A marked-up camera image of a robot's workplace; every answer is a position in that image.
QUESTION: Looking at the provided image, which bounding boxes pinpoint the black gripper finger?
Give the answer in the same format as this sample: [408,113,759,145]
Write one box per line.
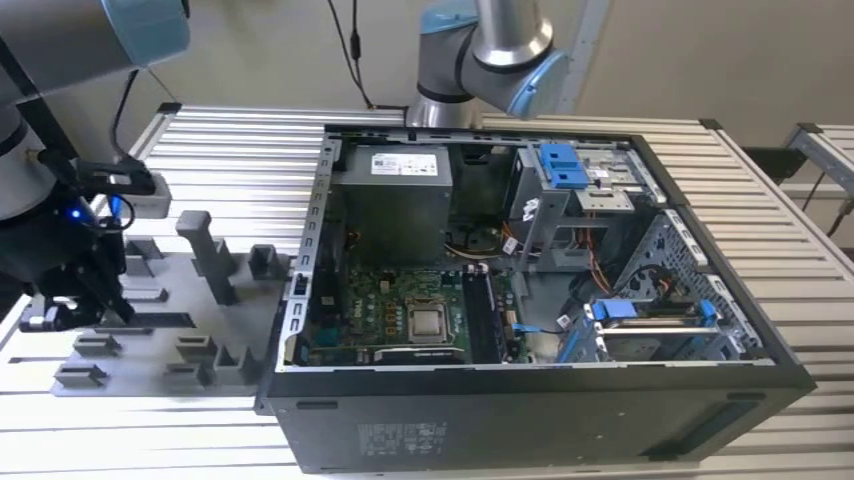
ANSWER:
[17,293,102,334]
[77,264,138,327]

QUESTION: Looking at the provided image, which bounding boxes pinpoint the black RAM stick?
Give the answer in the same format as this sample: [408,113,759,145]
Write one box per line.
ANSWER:
[129,312,199,330]

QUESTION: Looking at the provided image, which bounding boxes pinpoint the grey plastic parts rack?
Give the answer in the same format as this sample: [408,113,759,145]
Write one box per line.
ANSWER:
[49,209,295,400]

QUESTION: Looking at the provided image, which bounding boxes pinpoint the green motherboard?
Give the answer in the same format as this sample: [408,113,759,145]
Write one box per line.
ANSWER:
[312,267,532,365]

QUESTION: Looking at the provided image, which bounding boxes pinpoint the grey power supply unit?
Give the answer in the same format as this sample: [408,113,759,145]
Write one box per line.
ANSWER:
[329,144,456,266]

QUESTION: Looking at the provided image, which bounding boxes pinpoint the metal CPU socket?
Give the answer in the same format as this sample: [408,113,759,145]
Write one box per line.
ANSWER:
[397,297,460,347]

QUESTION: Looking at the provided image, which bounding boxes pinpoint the black graphics card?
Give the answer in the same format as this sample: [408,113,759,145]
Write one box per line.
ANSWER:
[372,347,468,365]

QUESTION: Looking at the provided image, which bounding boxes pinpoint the silver CPU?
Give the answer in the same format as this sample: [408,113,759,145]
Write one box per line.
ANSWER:
[407,310,449,344]

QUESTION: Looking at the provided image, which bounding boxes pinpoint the black open PC case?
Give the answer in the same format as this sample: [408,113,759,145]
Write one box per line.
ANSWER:
[252,122,819,475]

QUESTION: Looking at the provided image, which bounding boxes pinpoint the blue plastic drive latch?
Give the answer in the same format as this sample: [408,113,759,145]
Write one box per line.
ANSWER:
[535,142,589,191]

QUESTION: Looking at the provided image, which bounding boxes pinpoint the blue disk carrier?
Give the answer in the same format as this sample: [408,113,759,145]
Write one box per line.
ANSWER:
[584,298,726,362]

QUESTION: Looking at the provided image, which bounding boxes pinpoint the silver metal drive cage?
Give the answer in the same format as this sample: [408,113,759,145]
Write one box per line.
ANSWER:
[504,141,660,274]

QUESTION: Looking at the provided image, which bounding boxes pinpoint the black chair back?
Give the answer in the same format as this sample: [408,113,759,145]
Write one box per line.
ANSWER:
[739,146,808,187]

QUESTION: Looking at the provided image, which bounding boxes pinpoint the metal slat side table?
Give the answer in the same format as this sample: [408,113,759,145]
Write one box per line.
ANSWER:
[779,122,854,201]

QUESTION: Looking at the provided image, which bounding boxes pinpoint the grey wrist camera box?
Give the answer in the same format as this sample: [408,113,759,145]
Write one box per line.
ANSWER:
[77,159,173,220]

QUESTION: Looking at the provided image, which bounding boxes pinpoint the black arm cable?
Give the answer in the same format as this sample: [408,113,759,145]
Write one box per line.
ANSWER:
[324,0,401,110]

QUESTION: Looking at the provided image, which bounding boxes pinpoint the orange wires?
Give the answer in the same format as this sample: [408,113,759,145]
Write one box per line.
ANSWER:
[581,226,613,295]

